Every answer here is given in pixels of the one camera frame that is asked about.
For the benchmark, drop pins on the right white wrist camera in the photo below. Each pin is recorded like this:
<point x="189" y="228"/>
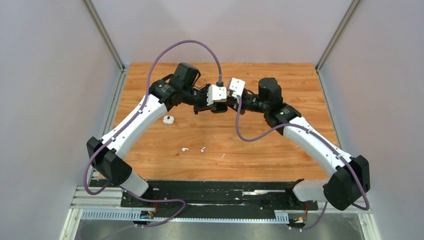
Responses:
<point x="236" y="87"/>

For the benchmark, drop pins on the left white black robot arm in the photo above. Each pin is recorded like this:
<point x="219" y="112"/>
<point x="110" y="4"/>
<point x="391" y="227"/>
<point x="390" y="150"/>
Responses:
<point x="107" y="154"/>

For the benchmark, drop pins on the right aluminium corner post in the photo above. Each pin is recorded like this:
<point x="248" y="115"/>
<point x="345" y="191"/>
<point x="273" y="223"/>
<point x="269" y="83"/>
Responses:
<point x="348" y="15"/>

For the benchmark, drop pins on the white earbud charging case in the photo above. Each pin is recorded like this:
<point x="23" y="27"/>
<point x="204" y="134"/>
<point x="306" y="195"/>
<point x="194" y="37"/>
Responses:
<point x="168" y="120"/>

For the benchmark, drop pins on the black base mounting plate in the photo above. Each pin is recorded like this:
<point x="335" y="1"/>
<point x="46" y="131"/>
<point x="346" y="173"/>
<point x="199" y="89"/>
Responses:
<point x="226" y="200"/>

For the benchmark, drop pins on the black earbud charging case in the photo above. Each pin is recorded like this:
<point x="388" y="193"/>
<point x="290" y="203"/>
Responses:
<point x="219" y="107"/>

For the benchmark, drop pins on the left aluminium corner post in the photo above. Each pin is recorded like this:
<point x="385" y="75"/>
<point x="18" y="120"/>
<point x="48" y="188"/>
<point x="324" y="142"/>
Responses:
<point x="96" y="19"/>

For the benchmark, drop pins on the aluminium frame rail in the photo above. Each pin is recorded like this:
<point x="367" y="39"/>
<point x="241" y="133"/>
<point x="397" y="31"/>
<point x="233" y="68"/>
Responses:
<point x="111" y="198"/>

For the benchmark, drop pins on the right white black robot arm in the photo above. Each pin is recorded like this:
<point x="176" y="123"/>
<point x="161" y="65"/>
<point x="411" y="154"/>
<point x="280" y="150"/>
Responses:
<point x="348" y="178"/>

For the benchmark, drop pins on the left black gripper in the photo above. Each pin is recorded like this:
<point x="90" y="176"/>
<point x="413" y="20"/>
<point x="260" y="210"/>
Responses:
<point x="203" y="107"/>

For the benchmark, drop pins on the aluminium corner post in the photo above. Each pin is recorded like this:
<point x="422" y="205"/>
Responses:
<point x="96" y="19"/>
<point x="348" y="15"/>

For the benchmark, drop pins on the white slotted cable duct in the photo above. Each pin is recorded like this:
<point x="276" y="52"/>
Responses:
<point x="136" y="215"/>

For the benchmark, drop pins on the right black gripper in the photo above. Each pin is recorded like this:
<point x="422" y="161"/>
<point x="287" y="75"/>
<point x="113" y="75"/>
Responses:
<point x="232" y="103"/>

